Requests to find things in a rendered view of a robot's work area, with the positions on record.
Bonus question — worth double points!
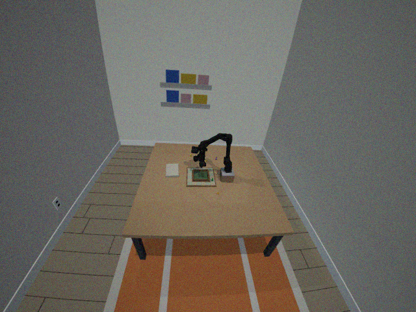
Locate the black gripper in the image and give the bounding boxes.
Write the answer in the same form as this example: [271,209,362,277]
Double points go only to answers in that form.
[198,154,206,168]

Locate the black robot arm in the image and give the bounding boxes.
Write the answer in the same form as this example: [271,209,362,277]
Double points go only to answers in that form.
[191,133,233,173]

